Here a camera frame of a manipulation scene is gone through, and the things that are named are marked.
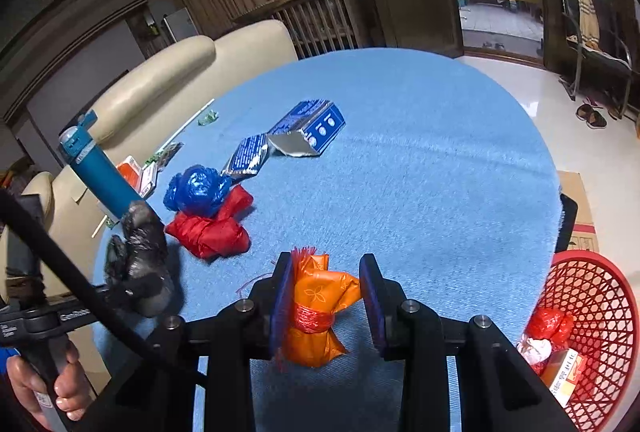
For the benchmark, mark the blue water bottle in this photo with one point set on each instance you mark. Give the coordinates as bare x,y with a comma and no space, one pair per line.
95,169

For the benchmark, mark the blue table cloth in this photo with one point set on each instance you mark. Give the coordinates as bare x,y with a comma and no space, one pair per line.
438,172

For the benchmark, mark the black smartphone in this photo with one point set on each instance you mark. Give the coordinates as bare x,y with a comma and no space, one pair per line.
566,224

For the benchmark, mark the green candy wrapper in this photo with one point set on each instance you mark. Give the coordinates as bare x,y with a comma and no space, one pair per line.
208,118

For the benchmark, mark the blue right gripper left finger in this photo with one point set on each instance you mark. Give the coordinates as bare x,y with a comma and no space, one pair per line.
282,287

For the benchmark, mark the black metal armchair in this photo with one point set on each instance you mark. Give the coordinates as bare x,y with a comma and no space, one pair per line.
591,32

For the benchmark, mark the brown cardboard box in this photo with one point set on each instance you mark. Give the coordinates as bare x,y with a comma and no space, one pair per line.
583,235

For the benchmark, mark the red plastic bag bundle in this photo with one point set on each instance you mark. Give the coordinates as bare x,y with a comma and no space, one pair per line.
221,236

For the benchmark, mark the torn blue box flap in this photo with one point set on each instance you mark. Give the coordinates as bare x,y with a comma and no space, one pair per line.
248,158

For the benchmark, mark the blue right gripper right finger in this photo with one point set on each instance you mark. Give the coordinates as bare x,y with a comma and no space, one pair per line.
374,296

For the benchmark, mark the blue plastic bag bundle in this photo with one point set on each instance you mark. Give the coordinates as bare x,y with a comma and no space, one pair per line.
199,190

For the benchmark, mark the blue toothpaste box piece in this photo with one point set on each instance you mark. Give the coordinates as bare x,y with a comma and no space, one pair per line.
307,129

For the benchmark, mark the pair of brown slippers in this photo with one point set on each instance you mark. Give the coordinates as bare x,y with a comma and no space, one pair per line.
590,116

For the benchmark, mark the black plastic bag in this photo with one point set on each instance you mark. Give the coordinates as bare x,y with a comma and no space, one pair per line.
136,264

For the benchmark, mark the wooden slatted crib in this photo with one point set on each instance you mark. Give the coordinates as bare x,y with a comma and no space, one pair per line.
318,26

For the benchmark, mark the red plastic mesh basket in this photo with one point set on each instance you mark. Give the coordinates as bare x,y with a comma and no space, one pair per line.
587,306

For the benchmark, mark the orange white small packet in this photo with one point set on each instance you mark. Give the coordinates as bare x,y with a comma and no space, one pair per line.
142,178

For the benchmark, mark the red white snack package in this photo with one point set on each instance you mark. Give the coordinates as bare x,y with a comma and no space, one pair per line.
558,366

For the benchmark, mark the orange plastic bag bundle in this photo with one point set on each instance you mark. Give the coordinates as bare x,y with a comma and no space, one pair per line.
319,294

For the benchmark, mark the cream leather sofa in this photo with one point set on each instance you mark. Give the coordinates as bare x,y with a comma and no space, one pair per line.
144,109

